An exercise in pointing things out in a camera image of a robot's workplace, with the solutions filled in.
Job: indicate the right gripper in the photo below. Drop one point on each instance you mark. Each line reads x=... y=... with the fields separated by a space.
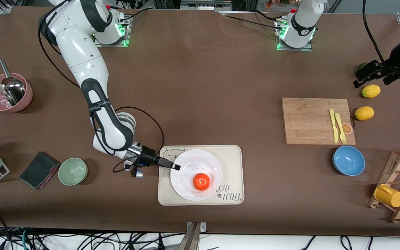
x=149 y=152

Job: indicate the metal mount bracket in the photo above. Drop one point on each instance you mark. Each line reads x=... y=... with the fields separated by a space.
x=193 y=238

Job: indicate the yellow plastic fork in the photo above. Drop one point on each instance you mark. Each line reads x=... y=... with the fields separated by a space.
x=340 y=125

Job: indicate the metal scoop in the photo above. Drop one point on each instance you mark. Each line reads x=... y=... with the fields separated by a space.
x=12 y=90

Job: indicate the orange fruit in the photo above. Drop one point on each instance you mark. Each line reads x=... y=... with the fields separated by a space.
x=201 y=182

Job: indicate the cream tray with bear print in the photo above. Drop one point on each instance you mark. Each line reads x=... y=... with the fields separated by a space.
x=233 y=159

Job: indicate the white round plate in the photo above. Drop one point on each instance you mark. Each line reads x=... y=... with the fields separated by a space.
x=186 y=163

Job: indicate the yellow lemon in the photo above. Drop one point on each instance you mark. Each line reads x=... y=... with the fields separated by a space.
x=364 y=113
x=371 y=91

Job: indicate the pale green bowl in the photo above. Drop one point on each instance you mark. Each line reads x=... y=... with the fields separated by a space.
x=72 y=171

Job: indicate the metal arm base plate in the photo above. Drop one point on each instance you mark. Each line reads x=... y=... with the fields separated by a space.
x=123 y=40
x=281 y=47

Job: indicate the yellow plastic knife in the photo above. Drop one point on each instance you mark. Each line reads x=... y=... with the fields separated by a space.
x=334 y=126

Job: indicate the orange slice piece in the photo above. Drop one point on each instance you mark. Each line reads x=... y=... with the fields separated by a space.
x=346 y=128

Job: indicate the dark green avocado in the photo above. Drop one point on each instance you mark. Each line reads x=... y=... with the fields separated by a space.
x=361 y=66

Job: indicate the wooden cutting board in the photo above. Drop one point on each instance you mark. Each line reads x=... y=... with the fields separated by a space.
x=307 y=121

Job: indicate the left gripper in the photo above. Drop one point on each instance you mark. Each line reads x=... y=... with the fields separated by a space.
x=393 y=65

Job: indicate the aluminium frame structure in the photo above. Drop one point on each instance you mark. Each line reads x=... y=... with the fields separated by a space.
x=203 y=4

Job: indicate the blue bowl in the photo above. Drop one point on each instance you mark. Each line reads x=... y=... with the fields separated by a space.
x=348 y=160

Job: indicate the yellow mug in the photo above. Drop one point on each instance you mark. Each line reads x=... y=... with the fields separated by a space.
x=389 y=196

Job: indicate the dark grey folded cloth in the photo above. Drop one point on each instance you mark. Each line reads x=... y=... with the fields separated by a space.
x=38 y=170

